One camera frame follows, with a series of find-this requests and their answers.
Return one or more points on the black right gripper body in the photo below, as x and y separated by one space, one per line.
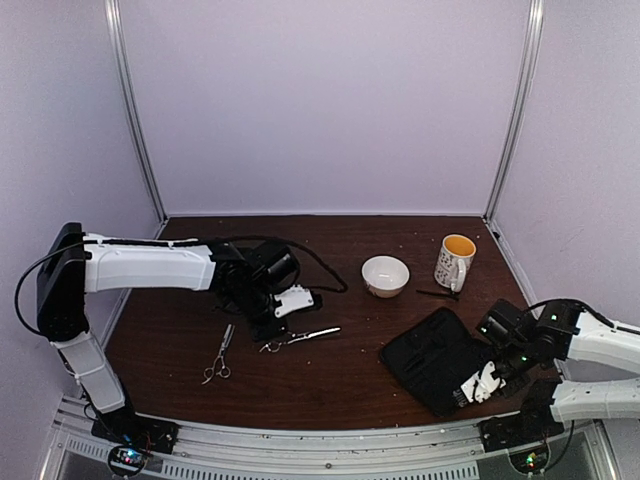
519 364

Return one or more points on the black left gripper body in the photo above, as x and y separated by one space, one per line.
259 330

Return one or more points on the silver straight hair scissors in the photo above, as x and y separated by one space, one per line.
275 346

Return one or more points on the silver thinning scissors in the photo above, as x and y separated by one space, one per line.
219 367

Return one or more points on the black tool case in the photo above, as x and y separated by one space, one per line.
434 358

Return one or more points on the black hair clip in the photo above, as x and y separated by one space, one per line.
442 295

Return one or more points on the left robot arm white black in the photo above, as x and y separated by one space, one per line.
80 264

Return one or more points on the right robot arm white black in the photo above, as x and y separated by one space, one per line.
541 335

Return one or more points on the white mug yellow inside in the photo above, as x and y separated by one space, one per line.
454 261

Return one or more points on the white ceramic bowl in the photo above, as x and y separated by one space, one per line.
385 276

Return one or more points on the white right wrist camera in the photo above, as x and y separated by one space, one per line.
479 387

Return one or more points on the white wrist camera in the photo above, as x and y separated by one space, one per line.
479 387
296 298

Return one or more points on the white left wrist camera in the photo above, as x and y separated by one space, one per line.
296 298

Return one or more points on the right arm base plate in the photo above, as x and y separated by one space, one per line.
498 433

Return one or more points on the front aluminium rail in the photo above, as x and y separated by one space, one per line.
203 451

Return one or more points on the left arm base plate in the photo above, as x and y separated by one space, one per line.
143 433

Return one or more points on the left aluminium frame post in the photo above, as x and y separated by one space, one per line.
117 38

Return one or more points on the aluminium frame post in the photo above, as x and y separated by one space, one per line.
117 38
527 69

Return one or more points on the right aluminium frame post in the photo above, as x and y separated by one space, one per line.
527 69

